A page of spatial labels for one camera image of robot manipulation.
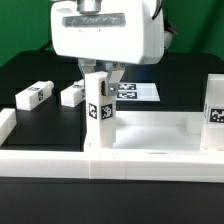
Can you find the printed marker sheet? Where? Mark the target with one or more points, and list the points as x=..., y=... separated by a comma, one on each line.
x=138, y=92

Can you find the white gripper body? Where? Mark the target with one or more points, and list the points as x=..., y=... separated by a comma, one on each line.
x=127, y=31

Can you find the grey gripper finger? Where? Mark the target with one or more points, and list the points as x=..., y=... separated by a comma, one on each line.
x=114, y=73
x=86, y=66

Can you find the white U-shaped fence frame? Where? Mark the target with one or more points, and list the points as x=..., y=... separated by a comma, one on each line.
x=122, y=164

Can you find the white desk top tray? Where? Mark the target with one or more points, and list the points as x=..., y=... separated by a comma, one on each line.
x=166, y=131

